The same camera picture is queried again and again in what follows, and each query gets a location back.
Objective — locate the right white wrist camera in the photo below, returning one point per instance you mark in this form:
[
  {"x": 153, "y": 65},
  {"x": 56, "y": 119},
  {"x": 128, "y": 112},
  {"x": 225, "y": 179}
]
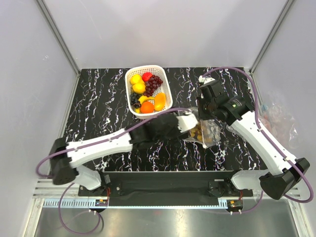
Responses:
[{"x": 203, "y": 80}]

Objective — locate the dark blue grape bunch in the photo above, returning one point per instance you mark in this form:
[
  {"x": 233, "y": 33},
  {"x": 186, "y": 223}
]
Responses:
[{"x": 134, "y": 100}]

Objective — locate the connector block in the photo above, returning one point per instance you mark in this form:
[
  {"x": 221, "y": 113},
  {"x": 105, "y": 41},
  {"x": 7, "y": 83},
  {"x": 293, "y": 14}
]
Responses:
[
  {"x": 236, "y": 203},
  {"x": 102, "y": 202}
]

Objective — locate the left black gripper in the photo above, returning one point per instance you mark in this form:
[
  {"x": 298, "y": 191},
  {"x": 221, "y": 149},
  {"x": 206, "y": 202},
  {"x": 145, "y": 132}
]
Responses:
[{"x": 177, "y": 135}]

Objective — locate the red strawberry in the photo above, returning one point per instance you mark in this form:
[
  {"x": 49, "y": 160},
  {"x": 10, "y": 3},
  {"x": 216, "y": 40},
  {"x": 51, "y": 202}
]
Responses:
[{"x": 146, "y": 76}]

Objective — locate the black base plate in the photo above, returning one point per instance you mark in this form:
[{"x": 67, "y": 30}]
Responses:
[{"x": 216, "y": 182}]

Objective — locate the orange yellow mango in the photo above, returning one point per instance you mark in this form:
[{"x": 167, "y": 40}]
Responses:
[{"x": 159, "y": 101}]

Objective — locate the white plastic basket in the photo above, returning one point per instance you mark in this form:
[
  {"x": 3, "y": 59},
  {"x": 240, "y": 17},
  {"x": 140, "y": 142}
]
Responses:
[{"x": 155, "y": 70}]

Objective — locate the upper yellow lemon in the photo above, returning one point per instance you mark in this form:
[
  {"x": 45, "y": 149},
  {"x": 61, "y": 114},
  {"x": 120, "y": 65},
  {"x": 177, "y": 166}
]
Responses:
[{"x": 136, "y": 79}]

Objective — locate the right connector block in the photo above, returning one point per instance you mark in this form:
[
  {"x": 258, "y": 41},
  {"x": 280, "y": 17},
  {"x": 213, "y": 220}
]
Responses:
[{"x": 236, "y": 203}]

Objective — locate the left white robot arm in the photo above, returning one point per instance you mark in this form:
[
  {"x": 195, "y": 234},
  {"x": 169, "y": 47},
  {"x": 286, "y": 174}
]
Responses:
[{"x": 67, "y": 164}]

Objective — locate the clear dotted zip bag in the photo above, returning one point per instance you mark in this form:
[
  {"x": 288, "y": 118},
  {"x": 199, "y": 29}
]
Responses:
[{"x": 209, "y": 124}]

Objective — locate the purple red grape bunch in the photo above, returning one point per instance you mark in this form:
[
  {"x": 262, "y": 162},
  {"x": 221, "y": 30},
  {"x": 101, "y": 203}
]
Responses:
[{"x": 152, "y": 85}]

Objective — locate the aluminium frame rail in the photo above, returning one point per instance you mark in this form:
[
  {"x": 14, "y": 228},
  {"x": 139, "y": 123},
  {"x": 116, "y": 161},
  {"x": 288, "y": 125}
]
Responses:
[{"x": 46, "y": 189}]

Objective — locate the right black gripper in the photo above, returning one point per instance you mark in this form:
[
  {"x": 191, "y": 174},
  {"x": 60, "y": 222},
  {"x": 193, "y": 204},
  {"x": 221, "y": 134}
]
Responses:
[{"x": 202, "y": 115}]

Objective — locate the pile of spare zip bags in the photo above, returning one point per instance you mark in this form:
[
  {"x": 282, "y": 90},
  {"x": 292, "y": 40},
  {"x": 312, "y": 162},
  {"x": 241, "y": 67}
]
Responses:
[{"x": 276, "y": 117}]

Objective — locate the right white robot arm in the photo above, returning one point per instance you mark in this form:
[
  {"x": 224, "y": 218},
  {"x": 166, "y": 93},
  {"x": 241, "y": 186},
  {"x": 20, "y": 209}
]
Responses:
[{"x": 282, "y": 169}]

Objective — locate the orange fruit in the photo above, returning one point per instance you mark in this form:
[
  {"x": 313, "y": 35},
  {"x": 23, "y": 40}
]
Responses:
[{"x": 147, "y": 108}]

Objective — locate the left connector block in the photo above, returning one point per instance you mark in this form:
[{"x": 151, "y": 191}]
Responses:
[{"x": 102, "y": 202}]

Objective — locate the yellow banana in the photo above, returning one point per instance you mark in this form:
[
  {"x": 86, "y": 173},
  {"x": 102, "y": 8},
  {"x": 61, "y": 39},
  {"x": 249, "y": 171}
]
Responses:
[{"x": 143, "y": 99}]

